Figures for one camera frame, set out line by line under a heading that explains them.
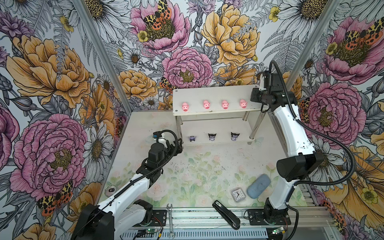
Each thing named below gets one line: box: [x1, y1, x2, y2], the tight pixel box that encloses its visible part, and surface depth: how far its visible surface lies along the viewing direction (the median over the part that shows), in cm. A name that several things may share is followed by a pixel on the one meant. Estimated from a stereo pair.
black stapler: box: [212, 200, 241, 230], surface depth 74 cm
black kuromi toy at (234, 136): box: [230, 132, 240, 141], surface depth 96 cm
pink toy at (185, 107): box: [182, 102, 189, 112], surface depth 75 cm
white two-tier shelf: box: [172, 85, 268, 146], surface depth 85 cm
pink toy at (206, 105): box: [203, 100, 211, 110], surface depth 76 cm
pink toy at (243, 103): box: [239, 99, 248, 109], surface depth 76 cm
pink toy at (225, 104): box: [222, 100, 229, 110], surface depth 76 cm
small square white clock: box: [231, 187, 247, 202], surface depth 81 cm
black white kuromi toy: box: [208, 133, 217, 142], surface depth 96 cm
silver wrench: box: [166, 203, 175, 239], surface depth 74 cm
